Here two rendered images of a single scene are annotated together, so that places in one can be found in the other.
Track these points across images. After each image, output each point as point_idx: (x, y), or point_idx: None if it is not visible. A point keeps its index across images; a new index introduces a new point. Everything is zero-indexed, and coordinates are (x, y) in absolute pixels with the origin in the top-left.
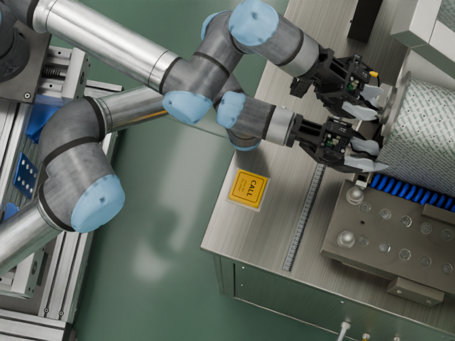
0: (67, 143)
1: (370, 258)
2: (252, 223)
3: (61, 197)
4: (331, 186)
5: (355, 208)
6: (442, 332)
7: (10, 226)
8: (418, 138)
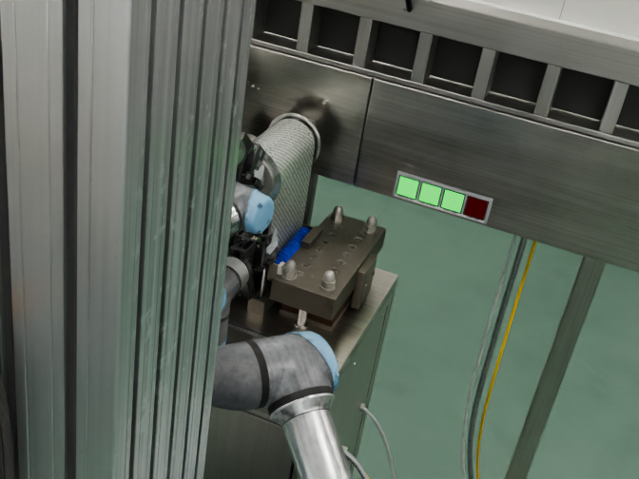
0: (251, 346)
1: (343, 277)
2: None
3: (309, 367)
4: (259, 325)
5: (299, 277)
6: (387, 296)
7: (321, 457)
8: (283, 162)
